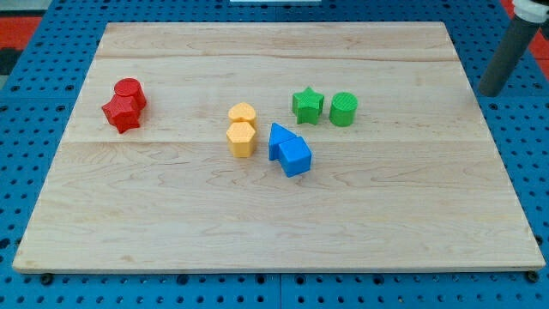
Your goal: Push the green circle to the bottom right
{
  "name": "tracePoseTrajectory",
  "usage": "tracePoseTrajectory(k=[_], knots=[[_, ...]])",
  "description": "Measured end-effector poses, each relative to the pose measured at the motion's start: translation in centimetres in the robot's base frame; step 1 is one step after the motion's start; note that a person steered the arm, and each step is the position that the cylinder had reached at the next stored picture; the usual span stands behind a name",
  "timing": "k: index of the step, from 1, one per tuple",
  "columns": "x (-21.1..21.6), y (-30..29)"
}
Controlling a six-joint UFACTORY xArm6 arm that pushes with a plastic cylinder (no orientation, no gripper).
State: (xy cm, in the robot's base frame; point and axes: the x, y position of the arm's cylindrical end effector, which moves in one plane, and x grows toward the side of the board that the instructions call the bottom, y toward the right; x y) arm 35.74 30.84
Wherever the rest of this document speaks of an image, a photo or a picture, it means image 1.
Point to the blue triangle block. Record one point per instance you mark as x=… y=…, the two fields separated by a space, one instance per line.
x=278 y=134

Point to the blue cube block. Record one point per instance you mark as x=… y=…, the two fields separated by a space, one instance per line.
x=295 y=156

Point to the yellow hexagon block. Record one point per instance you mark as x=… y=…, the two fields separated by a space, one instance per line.
x=241 y=139

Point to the yellow heart block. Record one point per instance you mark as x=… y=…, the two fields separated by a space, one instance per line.
x=242 y=112

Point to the green star block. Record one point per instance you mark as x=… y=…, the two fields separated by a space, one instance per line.
x=307 y=106

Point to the green cylinder block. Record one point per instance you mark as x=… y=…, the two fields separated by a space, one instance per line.
x=343 y=108

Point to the wooden board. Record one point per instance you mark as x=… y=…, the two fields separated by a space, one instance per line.
x=414 y=184

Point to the red cylinder block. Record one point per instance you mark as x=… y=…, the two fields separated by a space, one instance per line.
x=130 y=87

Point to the red star block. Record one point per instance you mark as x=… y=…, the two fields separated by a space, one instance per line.
x=122 y=112

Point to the grey pusher rod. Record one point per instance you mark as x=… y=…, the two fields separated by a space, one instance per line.
x=514 y=43

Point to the white rod mount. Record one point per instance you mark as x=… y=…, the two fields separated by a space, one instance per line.
x=531 y=11

